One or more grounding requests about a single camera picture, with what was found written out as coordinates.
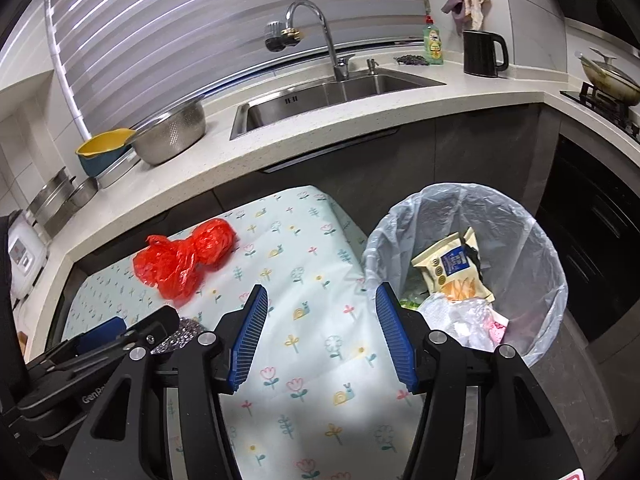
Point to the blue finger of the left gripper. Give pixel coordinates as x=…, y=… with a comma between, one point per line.
x=102, y=334

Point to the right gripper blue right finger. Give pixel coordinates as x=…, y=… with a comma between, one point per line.
x=394, y=322

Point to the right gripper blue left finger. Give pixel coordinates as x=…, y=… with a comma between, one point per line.
x=246, y=336

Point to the yellow green snack bag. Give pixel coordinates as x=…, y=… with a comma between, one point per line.
x=413, y=296

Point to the steel wool scrubber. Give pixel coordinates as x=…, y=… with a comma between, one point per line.
x=188, y=329

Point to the white plastic bag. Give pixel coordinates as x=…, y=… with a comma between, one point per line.
x=464, y=320

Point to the cream snack bag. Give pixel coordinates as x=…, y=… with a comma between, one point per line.
x=452, y=266

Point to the red plastic bag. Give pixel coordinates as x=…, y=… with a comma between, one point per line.
x=176, y=268

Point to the trash bin with clear liner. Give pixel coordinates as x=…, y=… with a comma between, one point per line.
x=519, y=264

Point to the floral tablecloth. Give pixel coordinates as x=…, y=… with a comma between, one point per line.
x=322, y=399

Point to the white rice cooker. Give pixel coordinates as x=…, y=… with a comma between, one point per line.
x=28, y=255

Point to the stacked steel pots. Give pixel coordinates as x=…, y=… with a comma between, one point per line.
x=51, y=209

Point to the small steel bowl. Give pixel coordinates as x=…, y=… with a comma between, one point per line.
x=84, y=193

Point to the white rectangular tray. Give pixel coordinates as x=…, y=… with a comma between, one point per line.
x=117, y=169

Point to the yellow and teal basin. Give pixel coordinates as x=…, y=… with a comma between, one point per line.
x=96, y=154

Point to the stainless steel mixing bowl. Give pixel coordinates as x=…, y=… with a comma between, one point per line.
x=169, y=134

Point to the black oven front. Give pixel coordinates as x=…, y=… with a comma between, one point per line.
x=592, y=218

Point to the stainless steel sink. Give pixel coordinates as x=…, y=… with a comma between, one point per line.
x=302, y=98

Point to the dark scouring pad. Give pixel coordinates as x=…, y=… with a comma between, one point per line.
x=411, y=60

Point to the green dish soap bottle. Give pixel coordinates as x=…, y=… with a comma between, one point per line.
x=432, y=42

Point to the black electric kettle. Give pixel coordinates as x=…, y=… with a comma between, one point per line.
x=485, y=54

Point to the black gas stove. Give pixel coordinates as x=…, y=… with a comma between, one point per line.
x=611, y=109

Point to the chrome faucet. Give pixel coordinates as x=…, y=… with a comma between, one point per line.
x=280, y=35

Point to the wok with glass lid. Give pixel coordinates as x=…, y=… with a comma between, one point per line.
x=606, y=77

